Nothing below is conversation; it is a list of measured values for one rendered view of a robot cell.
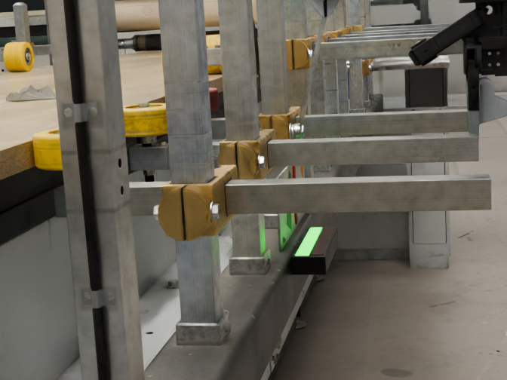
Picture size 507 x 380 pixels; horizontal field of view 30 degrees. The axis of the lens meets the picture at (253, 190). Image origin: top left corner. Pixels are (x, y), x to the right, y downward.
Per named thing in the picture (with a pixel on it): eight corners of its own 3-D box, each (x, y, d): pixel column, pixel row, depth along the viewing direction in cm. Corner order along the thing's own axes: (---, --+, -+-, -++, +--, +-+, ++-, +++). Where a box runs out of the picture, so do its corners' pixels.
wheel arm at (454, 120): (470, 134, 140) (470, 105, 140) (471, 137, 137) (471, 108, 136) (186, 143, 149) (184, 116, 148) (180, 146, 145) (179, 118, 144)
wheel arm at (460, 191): (490, 212, 92) (489, 168, 91) (492, 219, 89) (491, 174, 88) (68, 219, 100) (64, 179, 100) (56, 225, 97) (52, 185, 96)
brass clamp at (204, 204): (245, 211, 100) (242, 163, 99) (217, 241, 87) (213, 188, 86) (188, 212, 101) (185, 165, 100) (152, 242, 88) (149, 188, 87)
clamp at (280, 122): (302, 138, 148) (300, 105, 147) (290, 151, 135) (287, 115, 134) (267, 139, 149) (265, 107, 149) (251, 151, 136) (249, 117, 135)
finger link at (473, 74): (480, 111, 133) (478, 48, 132) (468, 111, 134) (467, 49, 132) (477, 108, 138) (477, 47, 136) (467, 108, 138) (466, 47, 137)
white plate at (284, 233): (308, 211, 151) (305, 149, 150) (283, 252, 126) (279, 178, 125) (304, 211, 152) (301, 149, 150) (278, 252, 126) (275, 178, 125)
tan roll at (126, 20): (416, 15, 367) (416, -17, 365) (416, 15, 355) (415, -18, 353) (69, 34, 394) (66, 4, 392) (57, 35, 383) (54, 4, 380)
